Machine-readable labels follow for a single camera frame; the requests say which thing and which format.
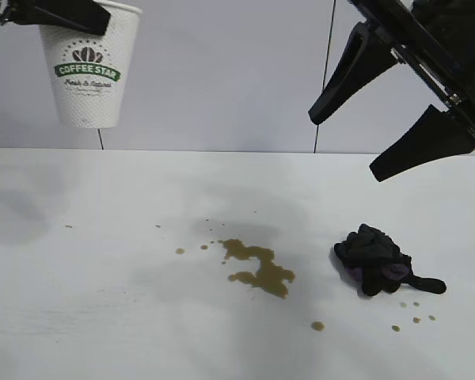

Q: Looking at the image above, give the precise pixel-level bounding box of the black cleaning cloth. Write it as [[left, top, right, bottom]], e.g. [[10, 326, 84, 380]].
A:
[[332, 223, 447, 298]]

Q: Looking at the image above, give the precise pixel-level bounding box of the white paper coffee cup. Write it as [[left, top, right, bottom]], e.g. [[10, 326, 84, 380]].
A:
[[39, 0, 143, 130]]

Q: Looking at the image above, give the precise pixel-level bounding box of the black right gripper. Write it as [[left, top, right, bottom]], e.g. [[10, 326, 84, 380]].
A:
[[308, 0, 475, 183]]

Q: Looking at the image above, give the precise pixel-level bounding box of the brown coffee puddle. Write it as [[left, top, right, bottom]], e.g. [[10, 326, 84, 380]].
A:
[[220, 238, 296, 300]]

